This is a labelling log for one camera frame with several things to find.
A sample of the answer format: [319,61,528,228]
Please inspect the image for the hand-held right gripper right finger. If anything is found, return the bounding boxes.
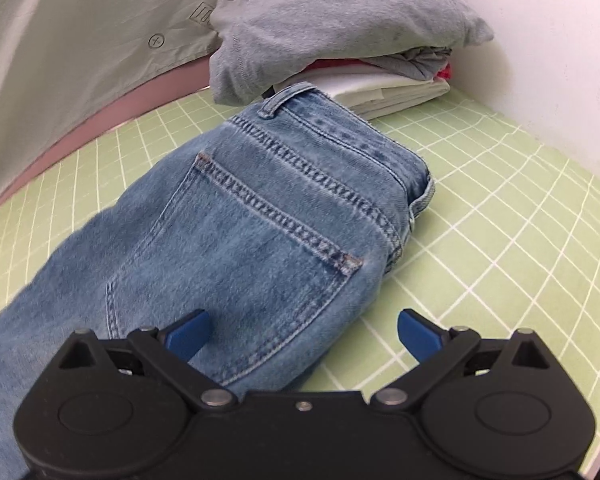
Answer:
[370,309,547,412]

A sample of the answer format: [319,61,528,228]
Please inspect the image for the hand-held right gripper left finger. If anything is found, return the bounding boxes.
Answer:
[55,309,238,413]

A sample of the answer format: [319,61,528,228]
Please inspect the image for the blue denim jeans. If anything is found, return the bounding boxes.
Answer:
[0,82,436,480]

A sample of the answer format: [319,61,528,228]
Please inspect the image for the stack of folded clothes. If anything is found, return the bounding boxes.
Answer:
[209,0,496,106]

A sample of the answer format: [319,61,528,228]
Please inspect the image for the green checked mat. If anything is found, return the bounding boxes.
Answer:
[0,85,600,476]

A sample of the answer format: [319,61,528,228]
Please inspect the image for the pink mattress edge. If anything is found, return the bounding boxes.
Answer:
[0,57,216,221]

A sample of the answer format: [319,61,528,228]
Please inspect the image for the white folded garment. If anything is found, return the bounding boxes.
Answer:
[275,67,452,121]

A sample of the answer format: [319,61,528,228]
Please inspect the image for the dark grey folded garment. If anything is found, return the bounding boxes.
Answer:
[367,47,453,82]

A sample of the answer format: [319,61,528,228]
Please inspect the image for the red folded garment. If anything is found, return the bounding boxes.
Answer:
[307,58,453,81]

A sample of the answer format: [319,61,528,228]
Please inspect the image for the grey fabric cover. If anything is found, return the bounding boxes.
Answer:
[0,0,261,211]

